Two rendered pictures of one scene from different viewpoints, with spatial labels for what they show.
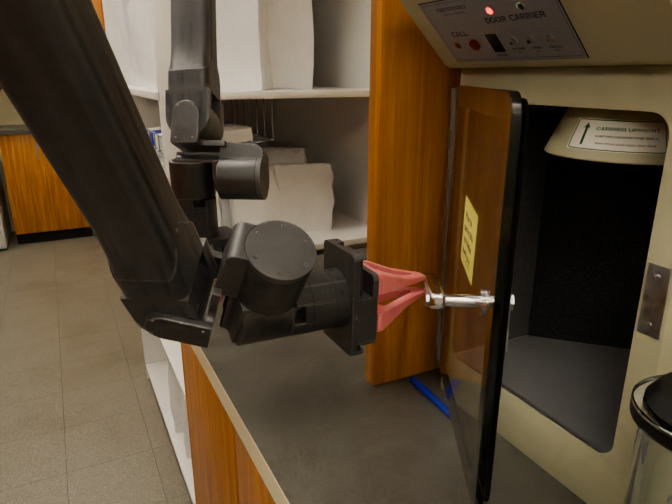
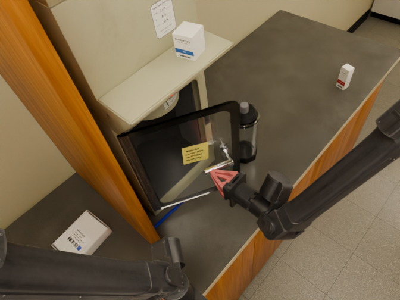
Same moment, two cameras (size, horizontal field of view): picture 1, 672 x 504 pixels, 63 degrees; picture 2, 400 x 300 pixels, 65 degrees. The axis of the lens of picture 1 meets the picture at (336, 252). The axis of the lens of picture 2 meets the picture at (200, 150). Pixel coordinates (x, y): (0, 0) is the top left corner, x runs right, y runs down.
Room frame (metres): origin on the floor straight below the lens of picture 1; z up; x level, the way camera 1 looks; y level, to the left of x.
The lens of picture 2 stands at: (0.67, 0.39, 1.95)
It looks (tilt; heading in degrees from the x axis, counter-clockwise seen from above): 52 degrees down; 257
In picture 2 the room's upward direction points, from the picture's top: 10 degrees counter-clockwise
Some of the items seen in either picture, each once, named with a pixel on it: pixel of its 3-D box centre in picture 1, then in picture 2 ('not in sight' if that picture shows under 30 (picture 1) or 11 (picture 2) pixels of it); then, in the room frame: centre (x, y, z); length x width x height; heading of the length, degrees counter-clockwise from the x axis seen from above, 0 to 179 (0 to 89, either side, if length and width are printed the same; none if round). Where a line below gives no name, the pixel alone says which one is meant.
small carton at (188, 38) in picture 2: not in sight; (189, 41); (0.52, -0.21, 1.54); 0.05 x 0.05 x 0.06; 40
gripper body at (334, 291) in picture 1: (320, 299); (244, 194); (0.49, 0.02, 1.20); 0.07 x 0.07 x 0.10; 26
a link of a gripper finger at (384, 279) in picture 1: (383, 294); (224, 181); (0.52, -0.05, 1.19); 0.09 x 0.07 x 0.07; 116
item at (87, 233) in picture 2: not in sight; (82, 238); (1.01, -0.17, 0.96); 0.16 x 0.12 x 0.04; 32
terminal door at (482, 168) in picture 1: (466, 272); (191, 163); (0.59, -0.15, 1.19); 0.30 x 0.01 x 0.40; 176
